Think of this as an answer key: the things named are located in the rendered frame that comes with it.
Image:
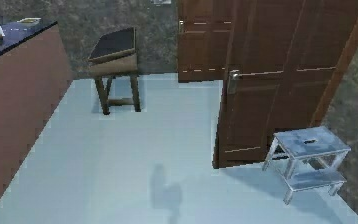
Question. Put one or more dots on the brown wooden closed door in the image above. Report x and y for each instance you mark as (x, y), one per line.
(202, 43)

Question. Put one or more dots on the brown wooden side table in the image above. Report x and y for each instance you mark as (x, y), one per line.
(115, 60)

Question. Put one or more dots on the brown wooden open door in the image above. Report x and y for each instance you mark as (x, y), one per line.
(280, 86)

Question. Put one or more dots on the grey metal step stool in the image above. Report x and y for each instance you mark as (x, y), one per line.
(308, 146)

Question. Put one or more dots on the brown cabinet with dark top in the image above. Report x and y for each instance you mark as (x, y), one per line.
(23, 86)

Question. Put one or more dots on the pale flat book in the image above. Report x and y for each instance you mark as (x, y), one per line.
(29, 21)

